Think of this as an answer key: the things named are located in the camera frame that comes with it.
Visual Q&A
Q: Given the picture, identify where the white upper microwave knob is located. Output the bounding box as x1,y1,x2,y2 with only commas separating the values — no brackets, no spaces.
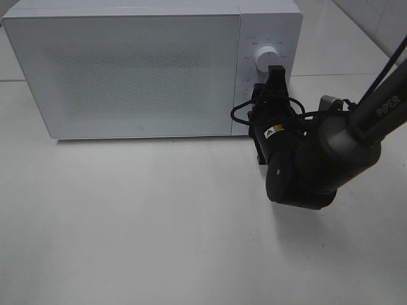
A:
254,44,280,72

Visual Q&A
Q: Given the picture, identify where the white microwave door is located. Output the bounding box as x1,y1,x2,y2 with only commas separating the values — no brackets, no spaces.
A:
4,15,239,139

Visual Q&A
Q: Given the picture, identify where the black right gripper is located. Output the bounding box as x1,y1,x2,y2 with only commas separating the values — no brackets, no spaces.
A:
247,65,307,165

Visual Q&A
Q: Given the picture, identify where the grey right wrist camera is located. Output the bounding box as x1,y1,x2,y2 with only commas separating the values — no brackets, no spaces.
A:
318,95,343,111

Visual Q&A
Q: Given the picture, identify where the white microwave oven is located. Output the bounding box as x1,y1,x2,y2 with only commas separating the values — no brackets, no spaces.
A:
1,1,303,136

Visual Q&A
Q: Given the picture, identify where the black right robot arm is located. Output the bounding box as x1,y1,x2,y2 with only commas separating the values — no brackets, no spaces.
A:
248,64,406,210

